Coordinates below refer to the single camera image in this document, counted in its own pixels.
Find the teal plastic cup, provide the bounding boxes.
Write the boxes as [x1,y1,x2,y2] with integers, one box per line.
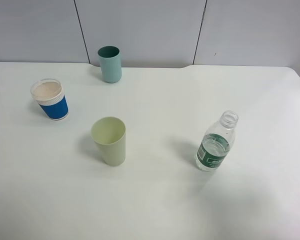
[97,46,122,84]

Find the clear bottle green label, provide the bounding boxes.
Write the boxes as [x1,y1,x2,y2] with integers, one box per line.
[195,110,239,172]

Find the blue paper cup clear lid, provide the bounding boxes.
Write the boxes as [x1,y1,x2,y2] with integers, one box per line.
[30,78,69,121]

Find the light green plastic cup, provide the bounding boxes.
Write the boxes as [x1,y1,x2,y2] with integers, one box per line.
[90,116,126,167]

